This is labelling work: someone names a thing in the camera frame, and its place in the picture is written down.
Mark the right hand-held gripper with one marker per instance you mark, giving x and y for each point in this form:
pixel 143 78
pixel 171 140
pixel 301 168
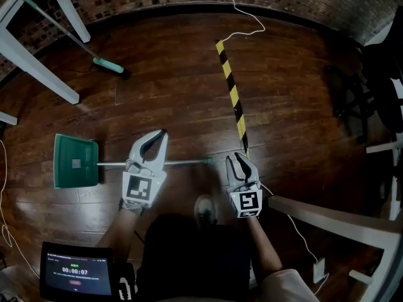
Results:
pixel 247 201

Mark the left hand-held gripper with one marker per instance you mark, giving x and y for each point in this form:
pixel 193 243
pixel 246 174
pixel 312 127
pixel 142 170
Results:
pixel 138 187

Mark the person's right forearm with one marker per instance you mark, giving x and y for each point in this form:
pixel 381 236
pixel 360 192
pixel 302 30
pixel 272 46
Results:
pixel 263 247

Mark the person's left forearm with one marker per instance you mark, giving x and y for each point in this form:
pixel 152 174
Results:
pixel 121 231

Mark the person's left hand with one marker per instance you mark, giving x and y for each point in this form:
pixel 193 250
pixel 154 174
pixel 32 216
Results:
pixel 132 207

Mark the grey sneaker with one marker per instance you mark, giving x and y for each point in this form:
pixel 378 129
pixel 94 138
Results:
pixel 205 211

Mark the yellow black floor tape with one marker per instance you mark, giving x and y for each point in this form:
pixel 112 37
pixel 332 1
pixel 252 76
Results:
pixel 231 83

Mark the green broom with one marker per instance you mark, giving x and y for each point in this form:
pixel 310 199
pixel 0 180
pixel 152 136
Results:
pixel 108 65

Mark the black shorts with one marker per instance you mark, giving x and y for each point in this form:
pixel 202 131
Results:
pixel 195 260

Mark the grey desk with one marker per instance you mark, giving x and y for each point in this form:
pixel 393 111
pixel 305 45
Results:
pixel 330 220

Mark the white shirt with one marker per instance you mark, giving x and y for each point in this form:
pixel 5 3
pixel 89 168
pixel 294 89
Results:
pixel 286 286

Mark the white power adapter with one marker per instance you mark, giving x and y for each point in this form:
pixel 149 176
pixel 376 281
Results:
pixel 319 270

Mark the white square table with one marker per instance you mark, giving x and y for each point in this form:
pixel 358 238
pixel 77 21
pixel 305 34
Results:
pixel 34 71

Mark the black tablet screen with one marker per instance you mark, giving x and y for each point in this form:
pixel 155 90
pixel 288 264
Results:
pixel 75 272

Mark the black office chair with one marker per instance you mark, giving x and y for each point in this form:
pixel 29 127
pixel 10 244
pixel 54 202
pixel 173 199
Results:
pixel 378 83

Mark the black mounting bracket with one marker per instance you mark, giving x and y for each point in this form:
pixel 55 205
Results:
pixel 124 275

